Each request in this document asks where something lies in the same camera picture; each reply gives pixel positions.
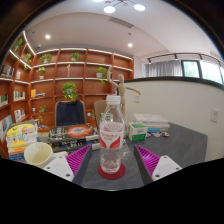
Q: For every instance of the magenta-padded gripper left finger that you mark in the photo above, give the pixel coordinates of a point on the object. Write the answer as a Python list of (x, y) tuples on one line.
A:
[(61, 166)]

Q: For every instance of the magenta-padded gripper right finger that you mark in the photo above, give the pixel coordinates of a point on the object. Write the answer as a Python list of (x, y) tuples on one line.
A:
[(163, 165)]

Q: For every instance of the clear plastic water bottle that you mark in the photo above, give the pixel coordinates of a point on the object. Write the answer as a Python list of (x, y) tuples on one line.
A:
[(111, 140)]

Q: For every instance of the cream mug with cartoon print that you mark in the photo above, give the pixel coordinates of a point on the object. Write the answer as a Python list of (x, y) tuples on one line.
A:
[(38, 155)]

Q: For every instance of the stack of dark books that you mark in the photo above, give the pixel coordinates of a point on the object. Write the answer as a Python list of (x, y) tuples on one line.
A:
[(73, 133)]

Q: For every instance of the small green and white box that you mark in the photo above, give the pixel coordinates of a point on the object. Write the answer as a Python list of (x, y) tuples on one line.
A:
[(137, 131)]

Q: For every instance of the stack of white boxes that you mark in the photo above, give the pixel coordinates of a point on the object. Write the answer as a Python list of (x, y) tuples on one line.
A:
[(151, 120)]

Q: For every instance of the stack of colourful books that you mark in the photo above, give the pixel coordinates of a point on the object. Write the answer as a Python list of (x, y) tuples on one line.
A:
[(21, 138)]

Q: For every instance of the flat round red coaster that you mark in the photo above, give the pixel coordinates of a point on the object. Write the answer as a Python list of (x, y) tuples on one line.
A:
[(111, 176)]

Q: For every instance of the dark padded office chair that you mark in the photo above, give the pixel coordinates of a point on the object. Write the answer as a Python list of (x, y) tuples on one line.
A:
[(70, 113)]

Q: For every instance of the tan office chair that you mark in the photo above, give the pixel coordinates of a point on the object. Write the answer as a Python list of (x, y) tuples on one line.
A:
[(98, 111)]

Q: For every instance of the green and white carton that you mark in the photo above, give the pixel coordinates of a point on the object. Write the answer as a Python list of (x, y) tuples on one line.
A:
[(107, 117)]

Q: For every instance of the wooden artist mannequin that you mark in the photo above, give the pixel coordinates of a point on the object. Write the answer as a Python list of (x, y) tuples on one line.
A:
[(121, 90)]

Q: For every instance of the orange wooden shelf unit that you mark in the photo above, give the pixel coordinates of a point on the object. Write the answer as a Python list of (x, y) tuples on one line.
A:
[(60, 71)]

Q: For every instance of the window with grey curtain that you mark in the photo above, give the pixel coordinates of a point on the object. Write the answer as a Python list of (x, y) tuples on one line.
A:
[(193, 68)]

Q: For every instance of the ceiling lamp with round lights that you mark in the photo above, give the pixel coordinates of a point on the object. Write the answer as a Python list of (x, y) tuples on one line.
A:
[(109, 9)]

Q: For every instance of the white wall socket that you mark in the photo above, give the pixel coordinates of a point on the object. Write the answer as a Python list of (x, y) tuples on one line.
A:
[(214, 115), (137, 98)]

